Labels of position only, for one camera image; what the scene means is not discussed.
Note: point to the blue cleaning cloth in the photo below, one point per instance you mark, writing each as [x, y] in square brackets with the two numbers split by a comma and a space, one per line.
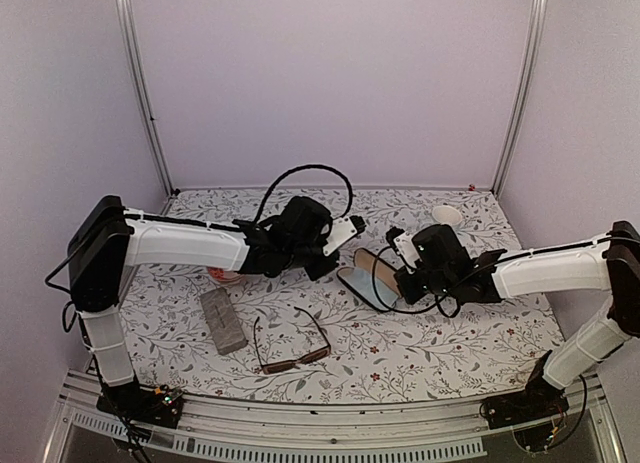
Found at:
[375, 293]

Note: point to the black glasses case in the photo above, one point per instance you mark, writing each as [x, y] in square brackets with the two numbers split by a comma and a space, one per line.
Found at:
[378, 268]

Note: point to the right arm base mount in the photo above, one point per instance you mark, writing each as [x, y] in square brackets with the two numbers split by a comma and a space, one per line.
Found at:
[537, 400]

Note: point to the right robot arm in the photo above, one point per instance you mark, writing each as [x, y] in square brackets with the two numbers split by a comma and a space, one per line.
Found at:
[436, 263]

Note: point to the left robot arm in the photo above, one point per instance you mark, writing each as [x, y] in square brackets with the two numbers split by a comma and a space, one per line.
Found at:
[304, 235]

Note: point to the red patterned bowl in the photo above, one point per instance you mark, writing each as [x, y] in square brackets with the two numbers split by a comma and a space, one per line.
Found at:
[224, 277]

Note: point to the brown sunglasses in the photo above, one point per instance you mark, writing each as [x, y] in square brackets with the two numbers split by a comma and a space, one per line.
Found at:
[293, 363]

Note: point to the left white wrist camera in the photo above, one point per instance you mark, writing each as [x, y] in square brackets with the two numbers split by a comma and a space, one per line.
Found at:
[342, 230]

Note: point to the aluminium frame post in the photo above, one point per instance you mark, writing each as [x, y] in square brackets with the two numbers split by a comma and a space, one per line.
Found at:
[535, 31]
[125, 15]

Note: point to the grey glasses case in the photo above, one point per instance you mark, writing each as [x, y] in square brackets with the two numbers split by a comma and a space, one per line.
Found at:
[223, 323]

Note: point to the light blue mug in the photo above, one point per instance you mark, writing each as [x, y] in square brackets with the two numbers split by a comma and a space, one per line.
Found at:
[447, 215]

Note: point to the front aluminium rail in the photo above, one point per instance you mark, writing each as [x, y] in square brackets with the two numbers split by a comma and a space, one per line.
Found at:
[227, 430]

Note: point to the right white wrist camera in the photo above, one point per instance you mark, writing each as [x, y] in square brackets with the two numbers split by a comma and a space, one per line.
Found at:
[401, 243]

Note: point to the floral tablecloth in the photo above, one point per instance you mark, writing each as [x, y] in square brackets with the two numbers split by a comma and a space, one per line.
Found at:
[375, 358]

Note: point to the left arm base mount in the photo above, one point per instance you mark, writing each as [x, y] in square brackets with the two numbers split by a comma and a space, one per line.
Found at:
[160, 406]

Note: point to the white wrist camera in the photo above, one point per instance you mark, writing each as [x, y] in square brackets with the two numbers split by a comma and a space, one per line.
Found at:
[401, 243]
[342, 230]

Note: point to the right aluminium frame post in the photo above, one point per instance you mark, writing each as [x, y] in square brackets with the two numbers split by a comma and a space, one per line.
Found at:
[535, 31]

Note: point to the left aluminium frame post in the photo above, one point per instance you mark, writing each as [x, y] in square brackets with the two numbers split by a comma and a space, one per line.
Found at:
[125, 15]

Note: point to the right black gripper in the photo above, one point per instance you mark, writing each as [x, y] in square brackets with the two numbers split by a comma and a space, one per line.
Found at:
[409, 293]

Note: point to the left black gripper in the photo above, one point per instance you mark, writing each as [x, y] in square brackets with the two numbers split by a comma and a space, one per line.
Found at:
[321, 271]

